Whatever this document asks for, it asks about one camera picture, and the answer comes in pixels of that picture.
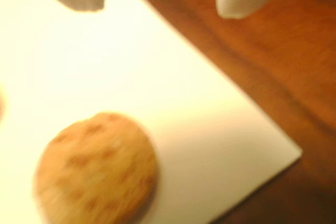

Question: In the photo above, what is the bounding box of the white paper sheet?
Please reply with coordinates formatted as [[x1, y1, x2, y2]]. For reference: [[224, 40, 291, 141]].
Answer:
[[0, 0, 302, 224]]

